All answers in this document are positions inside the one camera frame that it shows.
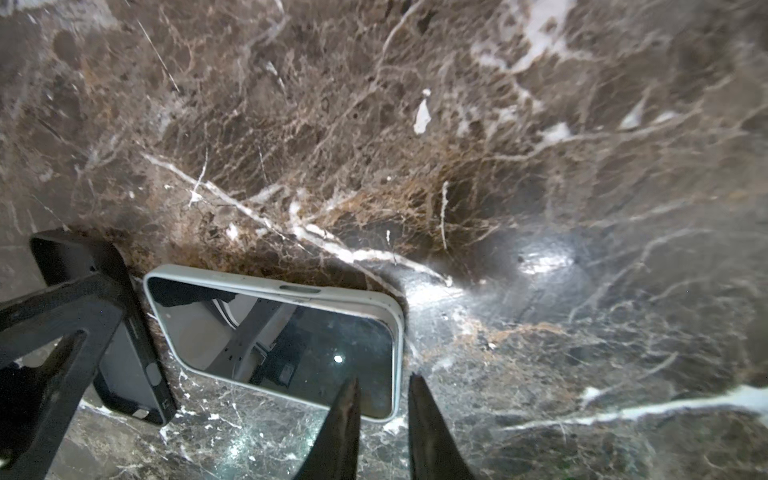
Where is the black phone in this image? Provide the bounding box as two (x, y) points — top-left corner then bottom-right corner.
(146, 276), (396, 420)

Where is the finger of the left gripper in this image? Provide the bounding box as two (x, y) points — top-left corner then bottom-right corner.
(1, 274), (127, 479)

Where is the light blue case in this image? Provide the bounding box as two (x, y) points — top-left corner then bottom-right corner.
(143, 264), (404, 423)

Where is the black phone case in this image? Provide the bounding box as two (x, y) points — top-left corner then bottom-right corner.
(29, 230), (176, 426)

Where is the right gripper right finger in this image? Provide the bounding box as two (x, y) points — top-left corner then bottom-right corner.
(408, 374), (474, 480)

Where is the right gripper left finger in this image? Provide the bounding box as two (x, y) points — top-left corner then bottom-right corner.
(294, 378), (361, 480)

